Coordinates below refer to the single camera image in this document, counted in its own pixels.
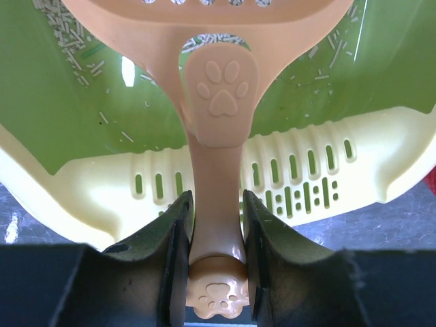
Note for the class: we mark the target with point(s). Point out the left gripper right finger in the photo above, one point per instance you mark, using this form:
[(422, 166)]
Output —
[(294, 281)]

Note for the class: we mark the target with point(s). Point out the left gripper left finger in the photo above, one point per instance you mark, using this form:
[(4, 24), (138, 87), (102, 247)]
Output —
[(138, 281)]

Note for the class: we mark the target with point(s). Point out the orange litter scoop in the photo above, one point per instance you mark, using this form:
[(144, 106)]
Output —
[(214, 62)]

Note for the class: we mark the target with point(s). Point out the yellow litter box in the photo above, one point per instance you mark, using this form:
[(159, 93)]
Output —
[(95, 167)]

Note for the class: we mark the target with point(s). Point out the cat litter sand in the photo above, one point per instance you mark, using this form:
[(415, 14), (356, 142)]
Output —
[(98, 68)]

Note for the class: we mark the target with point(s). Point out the red plastic waste basket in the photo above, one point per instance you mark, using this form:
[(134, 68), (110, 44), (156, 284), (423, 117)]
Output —
[(430, 180)]

